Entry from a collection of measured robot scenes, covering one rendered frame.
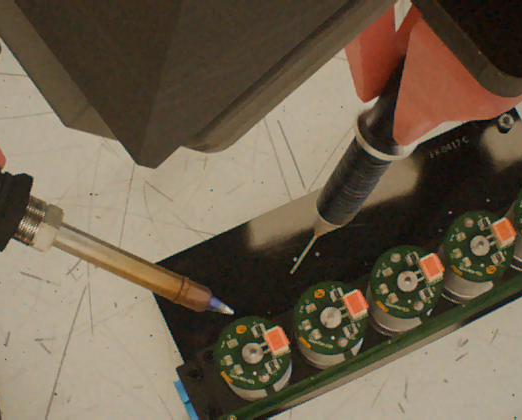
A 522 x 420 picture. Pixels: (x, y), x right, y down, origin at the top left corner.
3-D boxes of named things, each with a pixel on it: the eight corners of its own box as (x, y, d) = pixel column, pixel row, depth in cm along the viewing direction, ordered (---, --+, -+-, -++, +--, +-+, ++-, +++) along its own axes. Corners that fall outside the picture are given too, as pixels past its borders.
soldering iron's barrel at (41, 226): (207, 280, 37) (24, 196, 35) (224, 279, 36) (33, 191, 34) (191, 323, 37) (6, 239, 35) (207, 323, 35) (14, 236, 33)
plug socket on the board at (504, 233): (483, 231, 39) (485, 226, 39) (504, 220, 39) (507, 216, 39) (493, 252, 39) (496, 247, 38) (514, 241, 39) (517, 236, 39)
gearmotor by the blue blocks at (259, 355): (214, 355, 44) (202, 334, 39) (275, 328, 44) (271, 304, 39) (242, 413, 43) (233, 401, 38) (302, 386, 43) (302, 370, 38)
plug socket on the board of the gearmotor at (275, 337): (257, 338, 39) (256, 335, 38) (281, 327, 39) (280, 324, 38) (267, 359, 39) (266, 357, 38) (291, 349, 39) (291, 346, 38)
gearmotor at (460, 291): (419, 260, 44) (433, 228, 39) (474, 233, 44) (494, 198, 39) (446, 318, 44) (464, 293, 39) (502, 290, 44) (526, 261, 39)
